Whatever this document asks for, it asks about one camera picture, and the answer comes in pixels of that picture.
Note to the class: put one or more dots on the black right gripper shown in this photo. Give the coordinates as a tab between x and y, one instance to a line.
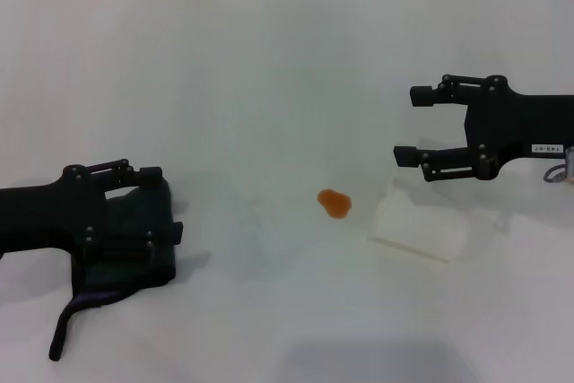
515	127

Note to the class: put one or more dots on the orange liquid stain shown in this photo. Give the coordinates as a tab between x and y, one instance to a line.
334	204

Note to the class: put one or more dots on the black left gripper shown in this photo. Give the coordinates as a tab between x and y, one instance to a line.
40	217

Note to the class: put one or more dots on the dark blue rag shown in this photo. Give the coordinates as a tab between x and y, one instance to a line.
134	275

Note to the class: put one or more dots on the white paper cup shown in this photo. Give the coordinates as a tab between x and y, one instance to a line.
412	226

